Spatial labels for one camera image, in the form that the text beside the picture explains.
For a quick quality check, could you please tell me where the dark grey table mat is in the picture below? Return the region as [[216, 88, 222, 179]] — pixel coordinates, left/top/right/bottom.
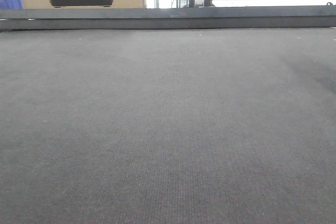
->
[[1, 28, 335, 223]]

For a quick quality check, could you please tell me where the grey metal table rail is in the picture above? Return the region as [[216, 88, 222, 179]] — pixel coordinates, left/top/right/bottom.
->
[[1, 5, 335, 30]]

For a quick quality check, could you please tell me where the white background table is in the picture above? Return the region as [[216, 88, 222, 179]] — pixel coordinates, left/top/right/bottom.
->
[[212, 0, 335, 7]]

